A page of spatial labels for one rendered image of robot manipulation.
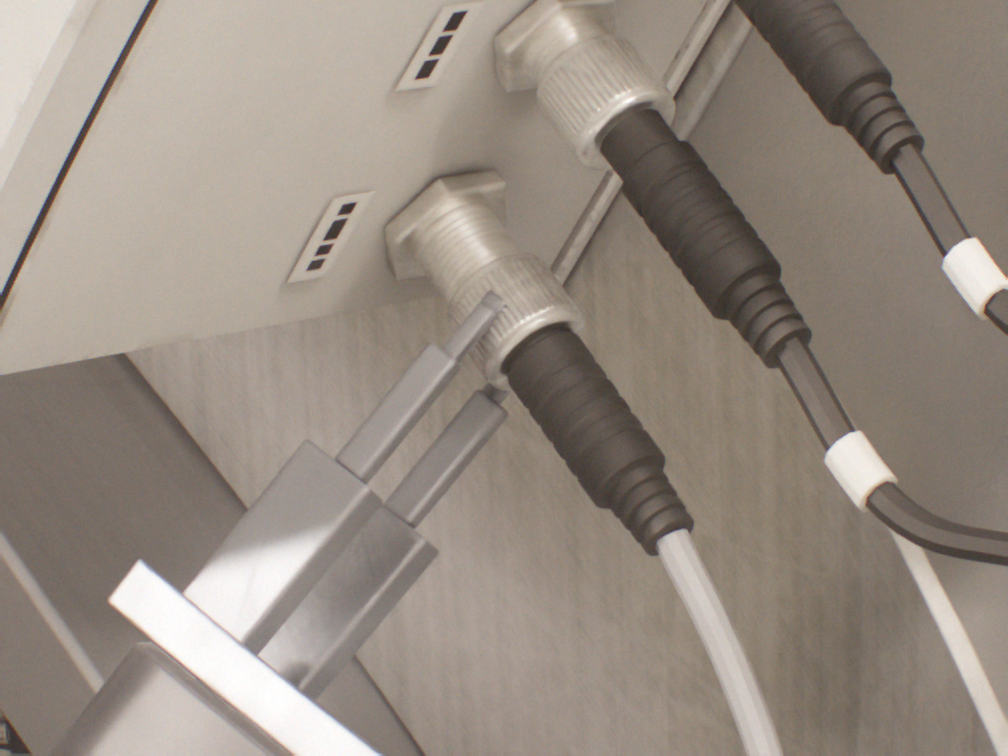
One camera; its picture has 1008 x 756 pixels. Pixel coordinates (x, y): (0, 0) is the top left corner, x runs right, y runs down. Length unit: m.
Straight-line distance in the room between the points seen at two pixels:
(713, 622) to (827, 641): 0.04
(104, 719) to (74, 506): 0.13
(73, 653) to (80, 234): 0.12
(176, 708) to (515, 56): 0.10
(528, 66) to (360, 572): 0.07
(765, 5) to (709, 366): 0.09
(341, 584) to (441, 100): 0.07
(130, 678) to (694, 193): 0.10
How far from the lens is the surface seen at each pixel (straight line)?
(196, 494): 0.95
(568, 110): 0.82
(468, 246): 0.84
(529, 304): 0.84
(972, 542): 0.78
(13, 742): 6.34
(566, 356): 0.83
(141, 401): 0.96
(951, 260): 0.77
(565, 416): 0.83
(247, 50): 0.80
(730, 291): 0.81
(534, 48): 0.82
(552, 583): 0.90
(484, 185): 0.85
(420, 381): 0.83
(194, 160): 0.81
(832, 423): 0.80
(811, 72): 0.79
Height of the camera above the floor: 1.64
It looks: 8 degrees down
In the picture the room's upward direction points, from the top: 3 degrees counter-clockwise
